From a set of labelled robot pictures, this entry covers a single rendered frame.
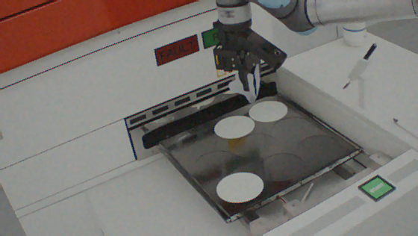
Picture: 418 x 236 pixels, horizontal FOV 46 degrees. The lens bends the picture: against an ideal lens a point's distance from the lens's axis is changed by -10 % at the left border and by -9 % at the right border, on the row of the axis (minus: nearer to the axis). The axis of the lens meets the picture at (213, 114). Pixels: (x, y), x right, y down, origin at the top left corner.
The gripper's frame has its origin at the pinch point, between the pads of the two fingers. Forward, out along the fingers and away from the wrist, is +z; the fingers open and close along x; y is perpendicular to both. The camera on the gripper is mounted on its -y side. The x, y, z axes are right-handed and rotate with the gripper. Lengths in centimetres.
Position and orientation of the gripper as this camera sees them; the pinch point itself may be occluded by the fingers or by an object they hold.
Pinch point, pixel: (254, 98)
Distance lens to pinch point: 126.4
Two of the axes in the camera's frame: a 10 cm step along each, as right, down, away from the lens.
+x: -4.7, 5.2, -7.1
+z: 1.5, 8.4, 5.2
